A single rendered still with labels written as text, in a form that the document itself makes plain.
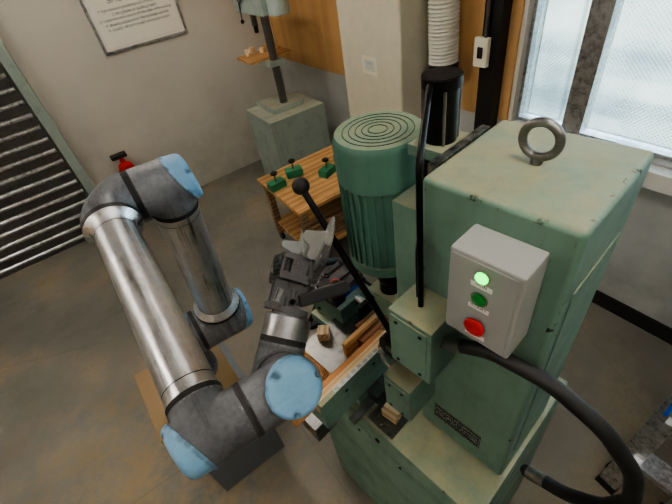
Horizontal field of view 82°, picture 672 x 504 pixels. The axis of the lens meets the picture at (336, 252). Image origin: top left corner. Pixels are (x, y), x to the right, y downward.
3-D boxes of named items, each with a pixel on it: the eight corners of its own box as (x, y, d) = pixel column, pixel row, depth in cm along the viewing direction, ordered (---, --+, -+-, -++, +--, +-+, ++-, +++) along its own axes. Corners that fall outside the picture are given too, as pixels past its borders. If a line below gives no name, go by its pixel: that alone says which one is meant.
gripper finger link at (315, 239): (315, 214, 71) (294, 256, 74) (342, 225, 74) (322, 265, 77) (311, 208, 74) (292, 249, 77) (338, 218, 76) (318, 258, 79)
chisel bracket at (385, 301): (386, 294, 111) (384, 272, 105) (426, 319, 102) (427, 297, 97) (368, 309, 107) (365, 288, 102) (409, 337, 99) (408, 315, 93)
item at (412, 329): (416, 331, 80) (416, 281, 70) (455, 356, 74) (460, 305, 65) (390, 359, 76) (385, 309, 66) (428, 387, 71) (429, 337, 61)
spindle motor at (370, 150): (383, 221, 102) (374, 103, 81) (440, 248, 91) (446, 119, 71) (335, 258, 94) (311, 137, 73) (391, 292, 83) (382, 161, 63)
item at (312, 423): (313, 400, 138) (308, 388, 132) (337, 423, 130) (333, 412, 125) (295, 417, 134) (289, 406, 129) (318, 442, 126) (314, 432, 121)
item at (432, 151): (435, 160, 71) (438, 61, 60) (474, 172, 66) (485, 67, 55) (407, 180, 68) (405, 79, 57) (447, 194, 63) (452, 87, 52)
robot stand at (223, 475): (227, 492, 170) (174, 437, 134) (202, 438, 189) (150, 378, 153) (285, 446, 181) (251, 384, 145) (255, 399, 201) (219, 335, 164)
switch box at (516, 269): (466, 300, 63) (475, 221, 52) (527, 333, 57) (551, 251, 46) (444, 324, 60) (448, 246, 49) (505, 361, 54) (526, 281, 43)
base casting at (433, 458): (400, 299, 144) (399, 282, 138) (561, 397, 109) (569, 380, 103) (310, 382, 124) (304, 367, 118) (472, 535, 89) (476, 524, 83)
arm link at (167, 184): (198, 324, 145) (109, 158, 88) (240, 301, 152) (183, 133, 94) (215, 355, 137) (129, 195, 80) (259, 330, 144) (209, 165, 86)
